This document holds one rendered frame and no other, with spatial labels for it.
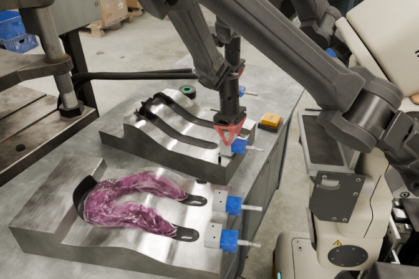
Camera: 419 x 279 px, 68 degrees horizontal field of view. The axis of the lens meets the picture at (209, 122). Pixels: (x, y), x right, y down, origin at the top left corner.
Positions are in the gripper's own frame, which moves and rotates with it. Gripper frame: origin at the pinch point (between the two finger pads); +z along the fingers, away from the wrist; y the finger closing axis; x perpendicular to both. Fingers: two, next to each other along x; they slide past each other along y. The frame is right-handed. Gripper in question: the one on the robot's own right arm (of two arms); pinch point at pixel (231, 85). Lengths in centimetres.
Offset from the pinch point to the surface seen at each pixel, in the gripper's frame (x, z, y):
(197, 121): -4.8, 7.2, 18.3
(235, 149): 15.7, 2.8, 31.2
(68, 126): -57, 16, 34
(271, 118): 16.1, 11.8, -2.1
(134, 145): -19.2, 9.9, 36.8
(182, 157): 0.0, 8.0, 36.4
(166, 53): -181, 92, -198
